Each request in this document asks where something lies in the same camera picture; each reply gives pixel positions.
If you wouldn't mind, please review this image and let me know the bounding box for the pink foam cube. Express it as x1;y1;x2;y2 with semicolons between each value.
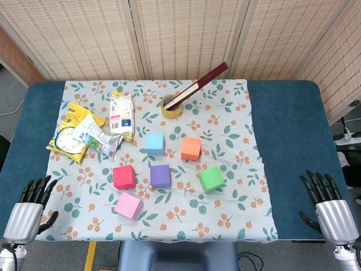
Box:
113;191;144;221

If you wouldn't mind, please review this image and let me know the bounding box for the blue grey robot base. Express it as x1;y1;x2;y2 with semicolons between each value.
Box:
117;241;240;271

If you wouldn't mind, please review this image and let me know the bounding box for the dark red closed fan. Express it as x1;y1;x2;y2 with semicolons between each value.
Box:
163;62;229;111

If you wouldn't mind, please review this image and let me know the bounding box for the orange foam cube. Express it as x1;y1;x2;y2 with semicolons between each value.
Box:
180;137;203;162

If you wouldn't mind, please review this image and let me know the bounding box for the red foam cube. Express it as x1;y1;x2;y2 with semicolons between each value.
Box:
112;164;137;190

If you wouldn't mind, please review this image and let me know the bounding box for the light blue foam cube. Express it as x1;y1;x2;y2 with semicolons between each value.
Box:
144;132;165;156

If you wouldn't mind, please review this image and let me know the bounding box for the yellow snack bag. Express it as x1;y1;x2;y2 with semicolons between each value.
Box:
46;100;105;165

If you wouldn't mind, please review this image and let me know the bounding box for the green foam cube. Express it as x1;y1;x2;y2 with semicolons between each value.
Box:
198;165;226;194

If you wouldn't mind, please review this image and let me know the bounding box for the small yellow packet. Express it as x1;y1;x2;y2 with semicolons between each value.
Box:
112;90;134;143

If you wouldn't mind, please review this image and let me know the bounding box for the yellow tape roll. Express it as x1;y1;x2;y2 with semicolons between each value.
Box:
160;94;183;120

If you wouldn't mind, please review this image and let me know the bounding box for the white green snack bag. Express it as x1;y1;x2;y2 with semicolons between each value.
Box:
71;113;124;162

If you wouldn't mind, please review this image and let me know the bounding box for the purple foam cube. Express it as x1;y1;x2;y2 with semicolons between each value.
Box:
149;164;172;189

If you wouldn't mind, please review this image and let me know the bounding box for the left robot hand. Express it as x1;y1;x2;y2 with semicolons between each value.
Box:
3;174;59;245

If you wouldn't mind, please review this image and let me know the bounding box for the floral tablecloth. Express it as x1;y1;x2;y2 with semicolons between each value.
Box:
35;80;279;244

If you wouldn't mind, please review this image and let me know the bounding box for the white carton box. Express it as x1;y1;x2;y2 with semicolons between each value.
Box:
109;94;134;137

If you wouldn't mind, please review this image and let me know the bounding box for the woven folding screen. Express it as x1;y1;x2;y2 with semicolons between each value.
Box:
0;0;361;125

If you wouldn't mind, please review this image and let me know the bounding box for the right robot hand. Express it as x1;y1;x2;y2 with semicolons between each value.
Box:
298;169;359;246

